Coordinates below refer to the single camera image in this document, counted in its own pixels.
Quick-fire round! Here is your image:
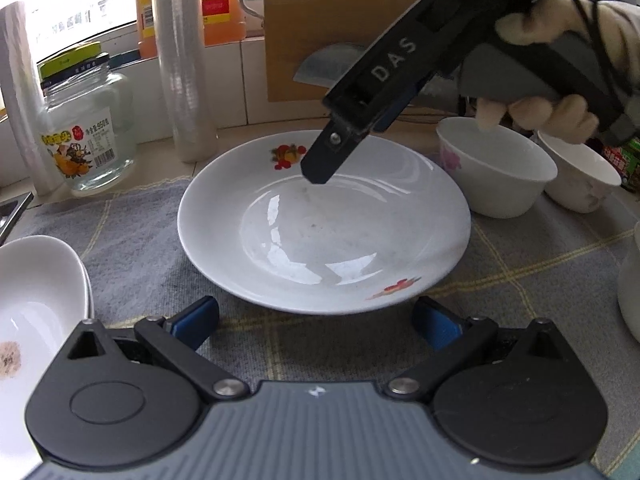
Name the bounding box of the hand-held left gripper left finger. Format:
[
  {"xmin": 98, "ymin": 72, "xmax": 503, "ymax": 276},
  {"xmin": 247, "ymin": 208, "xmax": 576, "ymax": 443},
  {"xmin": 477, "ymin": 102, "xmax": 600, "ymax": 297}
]
[{"xmin": 65, "ymin": 295, "xmax": 253, "ymax": 404}]

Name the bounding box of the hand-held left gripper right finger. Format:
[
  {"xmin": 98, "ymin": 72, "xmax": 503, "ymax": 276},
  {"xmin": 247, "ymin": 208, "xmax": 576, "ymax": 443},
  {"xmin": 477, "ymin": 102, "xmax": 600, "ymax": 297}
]
[{"xmin": 382, "ymin": 296, "xmax": 573, "ymax": 404}]

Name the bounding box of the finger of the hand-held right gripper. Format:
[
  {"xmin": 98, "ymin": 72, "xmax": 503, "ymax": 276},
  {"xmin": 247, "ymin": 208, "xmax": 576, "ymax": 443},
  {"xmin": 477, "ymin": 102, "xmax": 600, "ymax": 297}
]
[
  {"xmin": 301, "ymin": 117, "xmax": 370, "ymax": 186},
  {"xmin": 371, "ymin": 72, "xmax": 433, "ymax": 133}
]

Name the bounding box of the white bowl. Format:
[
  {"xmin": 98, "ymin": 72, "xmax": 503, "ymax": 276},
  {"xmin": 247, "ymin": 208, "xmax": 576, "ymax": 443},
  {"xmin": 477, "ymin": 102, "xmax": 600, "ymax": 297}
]
[
  {"xmin": 435, "ymin": 116, "xmax": 559, "ymax": 220},
  {"xmin": 537, "ymin": 130, "xmax": 623, "ymax": 213},
  {"xmin": 617, "ymin": 220, "xmax": 640, "ymax": 344}
]

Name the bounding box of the person's right hand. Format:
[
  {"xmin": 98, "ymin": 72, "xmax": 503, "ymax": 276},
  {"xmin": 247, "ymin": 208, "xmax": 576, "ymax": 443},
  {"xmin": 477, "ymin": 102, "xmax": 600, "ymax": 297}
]
[{"xmin": 475, "ymin": 0, "xmax": 640, "ymax": 147}]

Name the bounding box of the grey checked cloth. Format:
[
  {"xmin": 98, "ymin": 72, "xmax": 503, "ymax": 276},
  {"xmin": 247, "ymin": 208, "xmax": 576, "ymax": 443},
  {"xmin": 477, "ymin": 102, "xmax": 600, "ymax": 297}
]
[{"xmin": 0, "ymin": 175, "xmax": 640, "ymax": 476}]

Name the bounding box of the bamboo cutting board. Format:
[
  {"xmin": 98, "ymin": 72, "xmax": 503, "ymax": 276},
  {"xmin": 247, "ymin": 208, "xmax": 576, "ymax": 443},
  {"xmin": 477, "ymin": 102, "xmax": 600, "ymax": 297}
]
[{"xmin": 237, "ymin": 0, "xmax": 463, "ymax": 111}]

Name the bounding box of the clear cling film roll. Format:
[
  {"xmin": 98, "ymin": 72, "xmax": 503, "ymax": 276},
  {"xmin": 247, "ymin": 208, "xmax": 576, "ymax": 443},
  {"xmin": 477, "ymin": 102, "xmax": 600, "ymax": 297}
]
[{"xmin": 152, "ymin": 0, "xmax": 219, "ymax": 164}]

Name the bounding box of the orange cooking oil bottle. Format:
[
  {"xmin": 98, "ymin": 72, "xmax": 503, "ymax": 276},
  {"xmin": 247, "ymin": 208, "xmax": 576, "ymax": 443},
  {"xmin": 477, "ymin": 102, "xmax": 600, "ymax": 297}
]
[{"xmin": 133, "ymin": 0, "xmax": 247, "ymax": 60}]

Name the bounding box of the stainless steel sink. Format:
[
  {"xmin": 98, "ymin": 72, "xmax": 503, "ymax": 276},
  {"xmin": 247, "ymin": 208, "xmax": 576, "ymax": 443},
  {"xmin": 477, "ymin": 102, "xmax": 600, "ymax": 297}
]
[{"xmin": 0, "ymin": 191, "xmax": 34, "ymax": 239}]

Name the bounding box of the glass jar with green lid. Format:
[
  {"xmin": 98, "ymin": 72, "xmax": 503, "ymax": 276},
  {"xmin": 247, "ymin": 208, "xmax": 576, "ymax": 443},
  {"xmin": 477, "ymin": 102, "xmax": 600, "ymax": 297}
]
[{"xmin": 37, "ymin": 42, "xmax": 137, "ymax": 194}]

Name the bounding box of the white plastic bag roll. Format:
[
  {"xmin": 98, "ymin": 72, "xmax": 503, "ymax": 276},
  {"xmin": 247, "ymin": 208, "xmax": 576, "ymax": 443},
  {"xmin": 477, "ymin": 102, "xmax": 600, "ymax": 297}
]
[{"xmin": 0, "ymin": 2, "xmax": 51, "ymax": 197}]

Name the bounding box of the steel cleaver with black handle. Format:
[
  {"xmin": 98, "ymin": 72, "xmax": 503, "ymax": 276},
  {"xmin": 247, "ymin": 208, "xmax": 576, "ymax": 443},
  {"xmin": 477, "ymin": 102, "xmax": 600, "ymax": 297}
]
[{"xmin": 292, "ymin": 42, "xmax": 369, "ymax": 89}]

